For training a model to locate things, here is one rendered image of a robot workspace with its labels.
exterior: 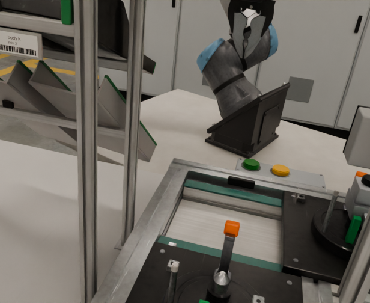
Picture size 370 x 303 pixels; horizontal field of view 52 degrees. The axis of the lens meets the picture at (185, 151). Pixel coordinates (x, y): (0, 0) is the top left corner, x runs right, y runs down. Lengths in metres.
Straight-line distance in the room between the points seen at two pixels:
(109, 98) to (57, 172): 0.46
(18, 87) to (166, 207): 0.34
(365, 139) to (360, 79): 3.25
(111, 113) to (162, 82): 3.24
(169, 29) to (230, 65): 2.54
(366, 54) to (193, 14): 1.55
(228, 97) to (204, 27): 2.49
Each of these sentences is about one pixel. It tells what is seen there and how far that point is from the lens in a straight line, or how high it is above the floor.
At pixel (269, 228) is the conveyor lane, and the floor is 0.92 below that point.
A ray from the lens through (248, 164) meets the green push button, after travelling 0.92.
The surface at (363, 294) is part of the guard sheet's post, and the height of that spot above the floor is 0.99.
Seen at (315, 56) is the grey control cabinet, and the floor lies 0.74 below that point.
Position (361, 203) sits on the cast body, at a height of 1.06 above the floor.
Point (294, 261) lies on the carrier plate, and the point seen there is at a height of 0.97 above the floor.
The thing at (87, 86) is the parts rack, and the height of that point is 1.24.
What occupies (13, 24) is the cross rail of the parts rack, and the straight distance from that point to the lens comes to 0.50.
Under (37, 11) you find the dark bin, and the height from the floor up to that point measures 1.31.
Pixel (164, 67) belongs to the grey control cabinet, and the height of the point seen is 0.42.
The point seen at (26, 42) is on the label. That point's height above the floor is 1.28.
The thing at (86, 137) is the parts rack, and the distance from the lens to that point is 0.49.
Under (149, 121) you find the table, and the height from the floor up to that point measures 0.86.
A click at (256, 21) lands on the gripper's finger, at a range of 0.81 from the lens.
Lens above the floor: 1.39
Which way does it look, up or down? 27 degrees down
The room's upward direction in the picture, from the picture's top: 7 degrees clockwise
